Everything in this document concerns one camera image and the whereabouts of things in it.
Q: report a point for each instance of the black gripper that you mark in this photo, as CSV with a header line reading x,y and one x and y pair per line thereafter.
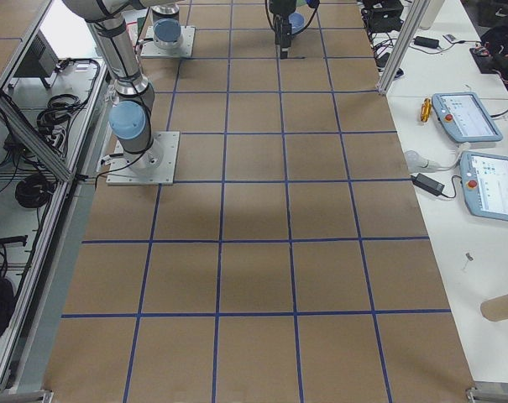
x,y
280,13

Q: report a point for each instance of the blue bowl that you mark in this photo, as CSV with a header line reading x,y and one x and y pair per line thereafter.
x,y
297,22

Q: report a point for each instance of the small black power brick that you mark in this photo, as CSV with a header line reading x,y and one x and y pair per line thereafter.
x,y
426,42

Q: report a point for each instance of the white light bulb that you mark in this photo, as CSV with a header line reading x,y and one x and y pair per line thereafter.
x,y
417,163

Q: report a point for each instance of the upper teach pendant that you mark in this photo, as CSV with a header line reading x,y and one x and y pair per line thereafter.
x,y
464,118

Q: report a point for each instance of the teach pendant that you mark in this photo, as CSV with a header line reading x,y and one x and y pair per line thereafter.
x,y
485,184
464,118

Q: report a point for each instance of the black power adapter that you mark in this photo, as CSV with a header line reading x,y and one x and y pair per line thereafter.
x,y
427,184

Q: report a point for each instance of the grey control box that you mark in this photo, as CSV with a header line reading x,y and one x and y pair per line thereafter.
x,y
40,61

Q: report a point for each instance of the lower teach pendant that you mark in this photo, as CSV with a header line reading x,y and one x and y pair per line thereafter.
x,y
485,184

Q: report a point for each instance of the cardboard tube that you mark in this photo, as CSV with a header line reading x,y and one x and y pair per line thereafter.
x,y
495,309

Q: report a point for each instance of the aluminium frame post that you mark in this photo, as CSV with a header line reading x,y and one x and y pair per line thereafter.
x,y
413,18

